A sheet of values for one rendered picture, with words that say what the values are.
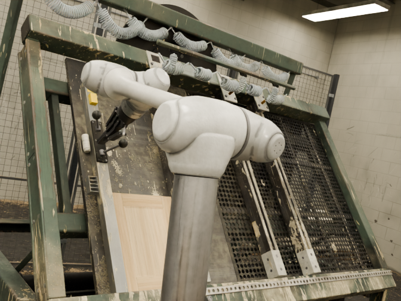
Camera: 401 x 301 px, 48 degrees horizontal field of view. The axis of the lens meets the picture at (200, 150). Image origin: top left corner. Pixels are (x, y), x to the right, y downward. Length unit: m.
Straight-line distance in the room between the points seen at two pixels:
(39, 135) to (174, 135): 0.96
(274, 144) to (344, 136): 7.36
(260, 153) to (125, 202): 0.94
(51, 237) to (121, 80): 0.60
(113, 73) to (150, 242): 0.75
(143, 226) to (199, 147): 0.98
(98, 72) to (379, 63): 7.14
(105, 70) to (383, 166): 6.66
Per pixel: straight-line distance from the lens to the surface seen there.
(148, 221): 1.90
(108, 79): 1.42
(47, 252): 1.61
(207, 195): 0.97
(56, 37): 2.11
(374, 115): 8.06
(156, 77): 1.49
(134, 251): 1.80
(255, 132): 1.04
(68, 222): 1.78
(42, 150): 1.78
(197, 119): 0.93
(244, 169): 2.38
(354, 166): 8.13
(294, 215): 2.51
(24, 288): 1.94
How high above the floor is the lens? 1.54
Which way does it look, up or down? 3 degrees down
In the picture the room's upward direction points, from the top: 12 degrees clockwise
